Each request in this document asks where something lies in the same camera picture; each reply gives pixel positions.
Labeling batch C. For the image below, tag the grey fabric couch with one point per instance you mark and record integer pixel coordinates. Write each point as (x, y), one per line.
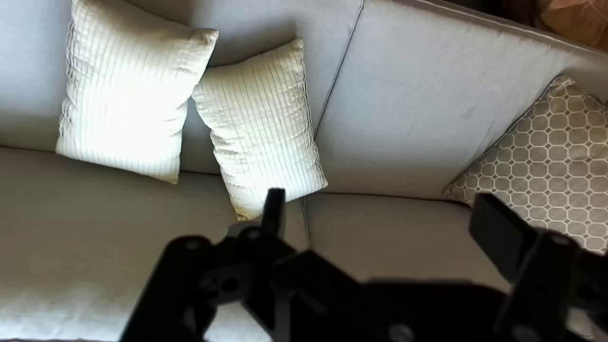
(412, 114)

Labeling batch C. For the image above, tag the cream striped cushion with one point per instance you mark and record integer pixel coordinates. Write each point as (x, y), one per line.
(260, 133)
(127, 95)

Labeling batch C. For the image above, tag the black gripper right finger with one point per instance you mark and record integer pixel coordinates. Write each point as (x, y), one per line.
(539, 277)

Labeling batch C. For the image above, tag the grey lattice patterned cushion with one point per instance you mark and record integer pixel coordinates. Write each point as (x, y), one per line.
(558, 163)

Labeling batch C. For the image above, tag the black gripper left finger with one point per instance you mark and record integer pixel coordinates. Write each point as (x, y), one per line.
(184, 277)

